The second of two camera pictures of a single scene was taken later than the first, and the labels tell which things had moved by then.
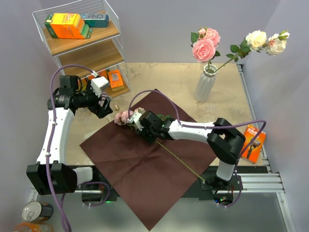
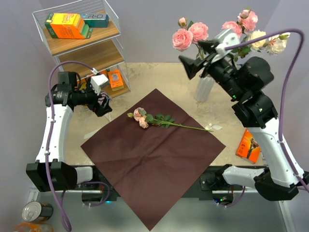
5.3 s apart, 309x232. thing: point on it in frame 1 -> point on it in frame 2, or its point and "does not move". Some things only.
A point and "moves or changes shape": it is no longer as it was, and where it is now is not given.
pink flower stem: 179,161 -> 246,21
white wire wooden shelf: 84,37 does not move
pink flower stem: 204,45 moves or changes shape
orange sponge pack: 67,25 does not move
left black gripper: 100,111 does not move
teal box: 95,20 does not move
